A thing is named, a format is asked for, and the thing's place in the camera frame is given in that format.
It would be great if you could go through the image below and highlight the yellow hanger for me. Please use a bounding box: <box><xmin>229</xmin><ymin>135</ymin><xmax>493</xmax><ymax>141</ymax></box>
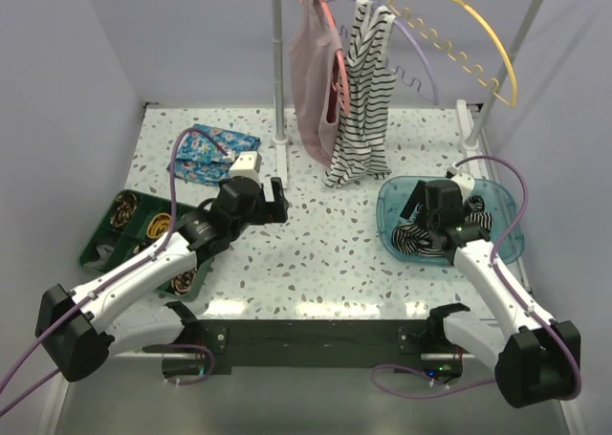
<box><xmin>386</xmin><ymin>0</ymin><xmax>518</xmax><ymax>108</ymax></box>

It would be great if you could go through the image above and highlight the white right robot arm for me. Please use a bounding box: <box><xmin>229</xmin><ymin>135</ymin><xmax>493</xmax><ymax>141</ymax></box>
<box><xmin>401</xmin><ymin>174</ymin><xmax>581</xmax><ymax>408</ymax></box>

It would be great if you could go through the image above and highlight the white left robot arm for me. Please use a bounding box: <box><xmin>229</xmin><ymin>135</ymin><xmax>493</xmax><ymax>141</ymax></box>
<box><xmin>35</xmin><ymin>177</ymin><xmax>288</xmax><ymax>382</ymax></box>

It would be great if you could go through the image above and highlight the lilac hanger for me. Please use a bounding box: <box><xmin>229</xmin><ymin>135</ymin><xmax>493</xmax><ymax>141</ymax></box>
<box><xmin>327</xmin><ymin>0</ymin><xmax>441</xmax><ymax>106</ymax></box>

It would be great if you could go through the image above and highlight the pink hanger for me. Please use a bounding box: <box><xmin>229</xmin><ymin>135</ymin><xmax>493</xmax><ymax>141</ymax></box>
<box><xmin>300</xmin><ymin>0</ymin><xmax>351</xmax><ymax>115</ymax></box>

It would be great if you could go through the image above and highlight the pink tank top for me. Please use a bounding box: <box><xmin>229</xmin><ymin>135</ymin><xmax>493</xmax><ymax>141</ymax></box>
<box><xmin>288</xmin><ymin>0</ymin><xmax>341</xmax><ymax>166</ymax></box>

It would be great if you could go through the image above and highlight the blue floral folded cloth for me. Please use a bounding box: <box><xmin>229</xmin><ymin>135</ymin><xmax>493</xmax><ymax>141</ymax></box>
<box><xmin>166</xmin><ymin>124</ymin><xmax>261</xmax><ymax>187</ymax></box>

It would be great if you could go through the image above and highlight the blue transparent plastic bin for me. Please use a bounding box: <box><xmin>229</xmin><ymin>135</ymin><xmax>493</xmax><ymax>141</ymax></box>
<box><xmin>376</xmin><ymin>176</ymin><xmax>517</xmax><ymax>267</ymax></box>

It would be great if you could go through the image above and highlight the white clothes rack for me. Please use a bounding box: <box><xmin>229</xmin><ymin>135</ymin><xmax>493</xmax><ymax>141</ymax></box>
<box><xmin>272</xmin><ymin>0</ymin><xmax>543</xmax><ymax>186</ymax></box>

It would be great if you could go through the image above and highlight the yellow rolled belt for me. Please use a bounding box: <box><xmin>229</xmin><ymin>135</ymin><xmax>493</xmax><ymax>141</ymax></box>
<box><xmin>145</xmin><ymin>212</ymin><xmax>172</xmax><ymax>240</ymax></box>

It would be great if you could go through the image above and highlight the brown patterned rolled belt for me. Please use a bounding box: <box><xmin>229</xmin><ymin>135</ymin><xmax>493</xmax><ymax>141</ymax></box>
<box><xmin>170</xmin><ymin>269</ymin><xmax>197</xmax><ymax>295</ymax></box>

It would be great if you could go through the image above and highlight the green compartment tray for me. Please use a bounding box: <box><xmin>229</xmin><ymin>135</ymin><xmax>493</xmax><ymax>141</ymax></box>
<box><xmin>78</xmin><ymin>189</ymin><xmax>212</xmax><ymax>301</ymax></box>

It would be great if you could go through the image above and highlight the leopard rolled belt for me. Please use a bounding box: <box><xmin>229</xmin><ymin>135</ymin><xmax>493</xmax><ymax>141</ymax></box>
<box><xmin>109</xmin><ymin>192</ymin><xmax>139</xmax><ymax>229</ymax></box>

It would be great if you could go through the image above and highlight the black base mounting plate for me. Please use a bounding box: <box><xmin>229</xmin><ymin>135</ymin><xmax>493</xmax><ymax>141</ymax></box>
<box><xmin>149</xmin><ymin>319</ymin><xmax>465</xmax><ymax>381</ymax></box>

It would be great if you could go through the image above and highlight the grey cloth in tray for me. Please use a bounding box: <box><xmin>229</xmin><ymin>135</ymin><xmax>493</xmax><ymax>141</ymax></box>
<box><xmin>84</xmin><ymin>244</ymin><xmax>114</xmax><ymax>270</ymax></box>

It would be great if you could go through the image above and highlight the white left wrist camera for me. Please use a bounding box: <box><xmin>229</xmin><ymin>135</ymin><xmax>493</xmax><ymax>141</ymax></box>
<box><xmin>229</xmin><ymin>151</ymin><xmax>262</xmax><ymax>184</ymax></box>

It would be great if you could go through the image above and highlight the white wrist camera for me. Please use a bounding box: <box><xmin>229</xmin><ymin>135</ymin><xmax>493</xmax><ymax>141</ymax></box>
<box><xmin>446</xmin><ymin>164</ymin><xmax>475</xmax><ymax>202</ymax></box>
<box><xmin>229</xmin><ymin>151</ymin><xmax>262</xmax><ymax>184</ymax></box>

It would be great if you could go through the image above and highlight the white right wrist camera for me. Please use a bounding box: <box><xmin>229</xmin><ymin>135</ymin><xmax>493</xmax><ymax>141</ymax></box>
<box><xmin>446</xmin><ymin>164</ymin><xmax>475</xmax><ymax>202</ymax></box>

